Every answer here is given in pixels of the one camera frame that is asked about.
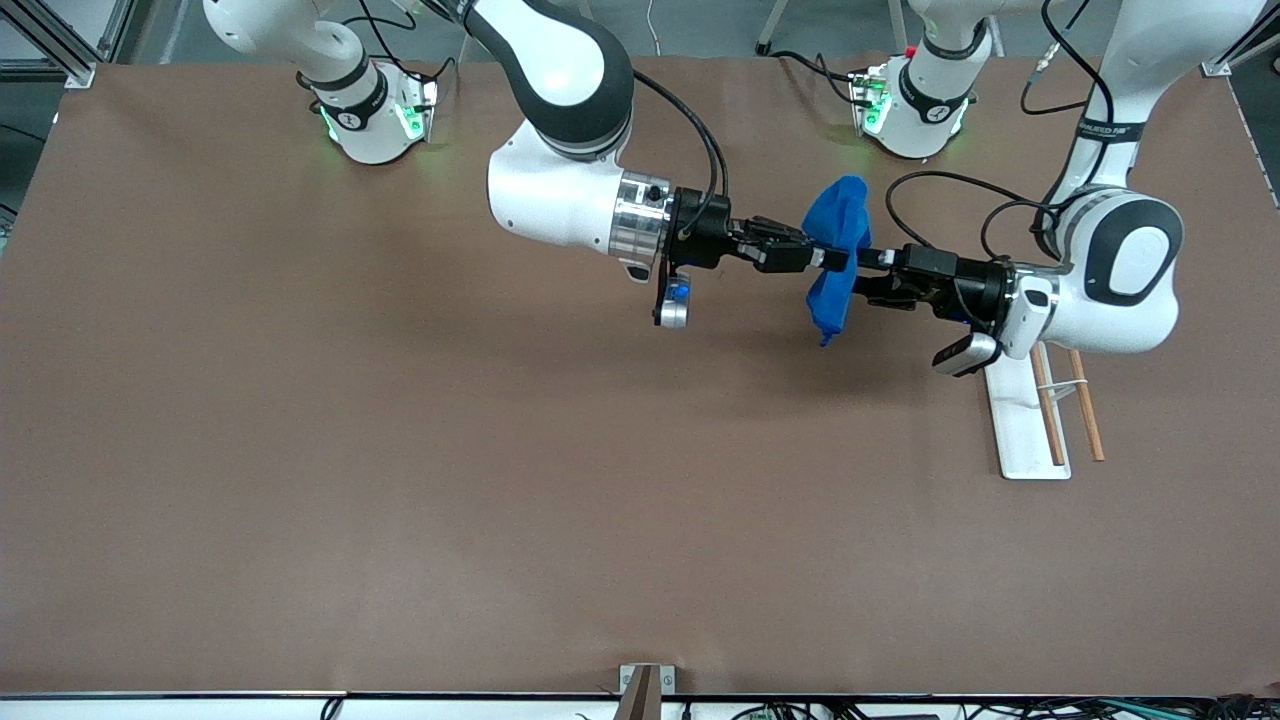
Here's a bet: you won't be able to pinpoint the black left arm base cable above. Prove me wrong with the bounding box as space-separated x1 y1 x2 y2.
770 50 871 106

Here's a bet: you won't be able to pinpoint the white towel rack wooden rods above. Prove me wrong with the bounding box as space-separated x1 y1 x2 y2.
985 340 1107 482

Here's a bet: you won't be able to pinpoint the black right arm base cable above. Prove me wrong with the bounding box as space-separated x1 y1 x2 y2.
345 0 457 91

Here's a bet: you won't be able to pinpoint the grey metal camera mount bracket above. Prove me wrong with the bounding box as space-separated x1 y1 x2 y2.
618 664 677 720

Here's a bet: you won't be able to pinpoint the black arm base cable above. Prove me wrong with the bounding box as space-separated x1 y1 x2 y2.
770 50 871 106
345 0 457 91

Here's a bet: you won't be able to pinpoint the tangled black green cables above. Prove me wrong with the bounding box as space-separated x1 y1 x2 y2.
730 693 1280 720

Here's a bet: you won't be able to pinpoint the aluminium frame profile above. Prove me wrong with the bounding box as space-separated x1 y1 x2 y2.
0 0 98 89
1198 0 1280 77

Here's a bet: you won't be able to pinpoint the blue microfibre towel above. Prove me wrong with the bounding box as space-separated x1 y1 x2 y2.
803 175 873 348

